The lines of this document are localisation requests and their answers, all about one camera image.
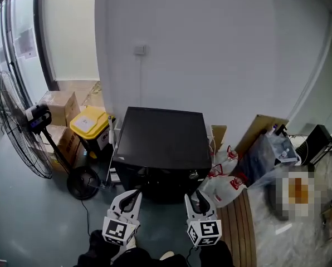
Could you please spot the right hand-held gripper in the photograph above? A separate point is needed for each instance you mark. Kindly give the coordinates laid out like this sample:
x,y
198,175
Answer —
x,y
207,229

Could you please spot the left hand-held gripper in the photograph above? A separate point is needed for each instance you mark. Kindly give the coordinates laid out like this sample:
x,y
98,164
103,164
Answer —
x,y
116,229

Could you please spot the person's right forearm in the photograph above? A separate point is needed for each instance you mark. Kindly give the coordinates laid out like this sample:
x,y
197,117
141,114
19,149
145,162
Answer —
x,y
213,256

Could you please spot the person's left forearm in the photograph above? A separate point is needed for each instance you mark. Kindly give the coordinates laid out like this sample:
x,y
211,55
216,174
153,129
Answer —
x,y
97,249

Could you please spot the black washing machine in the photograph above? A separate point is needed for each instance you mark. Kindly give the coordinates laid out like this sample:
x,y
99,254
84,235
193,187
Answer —
x,y
163,138

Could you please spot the wooden slat platform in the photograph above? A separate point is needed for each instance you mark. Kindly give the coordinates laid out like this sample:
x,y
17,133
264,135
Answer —
x,y
235,232

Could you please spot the person's black shorts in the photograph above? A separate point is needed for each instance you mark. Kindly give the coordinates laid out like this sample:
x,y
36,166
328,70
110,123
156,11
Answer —
x,y
143,259

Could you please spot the person's right shoe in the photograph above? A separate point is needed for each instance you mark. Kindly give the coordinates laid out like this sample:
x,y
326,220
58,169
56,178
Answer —
x,y
166,255

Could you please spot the white flat mop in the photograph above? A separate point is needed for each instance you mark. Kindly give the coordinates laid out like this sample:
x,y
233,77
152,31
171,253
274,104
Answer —
x,y
110,132

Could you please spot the small cardboard sheet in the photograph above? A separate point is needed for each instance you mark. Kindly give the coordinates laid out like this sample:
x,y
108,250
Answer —
x,y
219,135

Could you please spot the grey sink cabinet plastic wrapped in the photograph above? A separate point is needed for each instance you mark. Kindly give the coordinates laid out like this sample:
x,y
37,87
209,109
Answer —
x,y
260,160

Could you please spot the printed cardboard box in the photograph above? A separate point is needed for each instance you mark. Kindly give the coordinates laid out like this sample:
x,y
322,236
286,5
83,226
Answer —
x,y
68,146

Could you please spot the black bin with yellow lid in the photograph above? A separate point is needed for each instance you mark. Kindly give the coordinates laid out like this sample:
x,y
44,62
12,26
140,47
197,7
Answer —
x,y
88,124

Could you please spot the large wooden board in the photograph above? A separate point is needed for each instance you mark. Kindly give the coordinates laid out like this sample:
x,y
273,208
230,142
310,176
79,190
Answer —
x,y
258,129

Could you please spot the orange cushion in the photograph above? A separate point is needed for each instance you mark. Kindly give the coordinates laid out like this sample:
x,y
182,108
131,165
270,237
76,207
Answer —
x,y
298,189

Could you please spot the small clear bottle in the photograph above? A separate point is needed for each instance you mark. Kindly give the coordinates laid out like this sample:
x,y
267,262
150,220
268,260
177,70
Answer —
x,y
284,154

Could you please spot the white bottle with blue cap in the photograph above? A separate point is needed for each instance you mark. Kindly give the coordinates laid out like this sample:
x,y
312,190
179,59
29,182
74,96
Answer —
x,y
272,129

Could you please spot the large black standing fan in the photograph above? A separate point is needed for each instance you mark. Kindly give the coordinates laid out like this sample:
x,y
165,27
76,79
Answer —
x,y
38,118

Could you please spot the black cabinet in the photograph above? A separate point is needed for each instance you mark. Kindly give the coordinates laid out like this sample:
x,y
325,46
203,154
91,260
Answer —
x,y
317,143

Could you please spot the large grey paper notice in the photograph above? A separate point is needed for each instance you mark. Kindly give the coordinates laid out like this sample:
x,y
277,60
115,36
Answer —
x,y
25,43

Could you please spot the small grey paper notice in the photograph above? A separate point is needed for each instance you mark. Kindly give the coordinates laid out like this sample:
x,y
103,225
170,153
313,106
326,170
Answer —
x,y
1,55

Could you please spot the white wall socket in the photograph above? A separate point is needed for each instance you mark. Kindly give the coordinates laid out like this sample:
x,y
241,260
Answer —
x,y
140,49

